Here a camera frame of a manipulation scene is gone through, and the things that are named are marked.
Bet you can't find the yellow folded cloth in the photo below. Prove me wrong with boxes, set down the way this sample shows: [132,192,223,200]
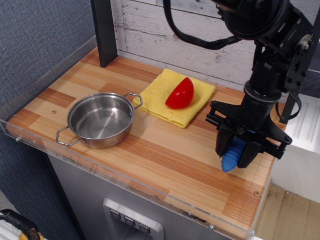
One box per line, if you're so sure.
[132,68,216,128]

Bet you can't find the stainless steel pot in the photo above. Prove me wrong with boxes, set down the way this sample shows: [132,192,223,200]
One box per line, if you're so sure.
[55,92,143,149]

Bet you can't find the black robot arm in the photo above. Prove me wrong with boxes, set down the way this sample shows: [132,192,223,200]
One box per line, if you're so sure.
[206,0,316,172]

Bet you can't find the blue handled metal fork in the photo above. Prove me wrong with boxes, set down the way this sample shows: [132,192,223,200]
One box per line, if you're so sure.
[221,136,248,172]

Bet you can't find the white ridged toy sink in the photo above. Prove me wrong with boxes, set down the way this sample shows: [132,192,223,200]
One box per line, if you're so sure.
[270,94,320,203]

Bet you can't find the silver dispenser button panel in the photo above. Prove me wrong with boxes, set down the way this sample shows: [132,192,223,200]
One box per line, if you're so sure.
[103,197,165,240]

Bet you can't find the red plastic half tomato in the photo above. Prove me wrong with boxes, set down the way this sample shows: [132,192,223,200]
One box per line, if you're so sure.
[165,77,194,109]

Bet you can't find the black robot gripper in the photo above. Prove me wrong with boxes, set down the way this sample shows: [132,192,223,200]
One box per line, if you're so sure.
[206,93,292,168]

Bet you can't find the silver toy fridge cabinet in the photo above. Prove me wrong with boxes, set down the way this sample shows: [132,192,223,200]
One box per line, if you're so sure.
[48,156,227,240]

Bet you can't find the yellow black object at corner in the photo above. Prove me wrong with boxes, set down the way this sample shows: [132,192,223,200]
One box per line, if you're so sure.
[0,209,46,240]

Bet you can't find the dark right upright post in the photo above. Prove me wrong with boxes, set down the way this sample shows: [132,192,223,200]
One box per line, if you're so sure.
[276,13,320,124]

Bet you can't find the clear acrylic table guard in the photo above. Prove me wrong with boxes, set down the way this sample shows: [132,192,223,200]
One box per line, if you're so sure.
[3,49,275,240]

